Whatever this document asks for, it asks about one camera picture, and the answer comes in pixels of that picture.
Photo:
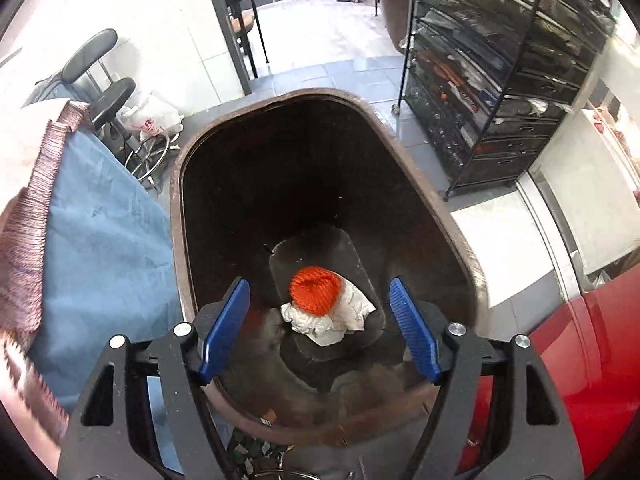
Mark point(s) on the red glossy panel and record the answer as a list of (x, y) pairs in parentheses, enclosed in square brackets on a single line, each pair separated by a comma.
[(575, 360)]

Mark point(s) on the white display counter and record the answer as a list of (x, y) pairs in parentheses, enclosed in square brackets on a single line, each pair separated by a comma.
[(575, 170)]

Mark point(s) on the black mesh drawer rack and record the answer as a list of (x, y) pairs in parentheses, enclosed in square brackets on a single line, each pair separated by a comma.
[(480, 60)]

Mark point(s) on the white crumpled paper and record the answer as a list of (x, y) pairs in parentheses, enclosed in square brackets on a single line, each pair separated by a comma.
[(350, 310)]

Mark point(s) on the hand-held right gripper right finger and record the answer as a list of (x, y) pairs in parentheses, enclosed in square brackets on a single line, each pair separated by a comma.
[(414, 330)]

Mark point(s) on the black bar stool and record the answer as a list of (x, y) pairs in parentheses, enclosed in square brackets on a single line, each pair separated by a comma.
[(107, 102)]

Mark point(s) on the white plastic bag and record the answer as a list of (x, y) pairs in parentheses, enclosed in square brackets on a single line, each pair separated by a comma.
[(152, 115)]

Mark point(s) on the brown plastic trash bin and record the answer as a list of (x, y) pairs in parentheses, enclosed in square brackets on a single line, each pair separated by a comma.
[(280, 170)]

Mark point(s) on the brown plant pot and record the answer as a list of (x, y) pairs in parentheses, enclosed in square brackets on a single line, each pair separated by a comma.
[(395, 15)]

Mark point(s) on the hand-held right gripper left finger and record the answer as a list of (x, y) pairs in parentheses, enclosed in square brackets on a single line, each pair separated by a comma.
[(225, 332)]

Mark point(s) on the blue bed skirt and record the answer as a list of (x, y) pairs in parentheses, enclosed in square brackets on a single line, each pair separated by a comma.
[(105, 240)]

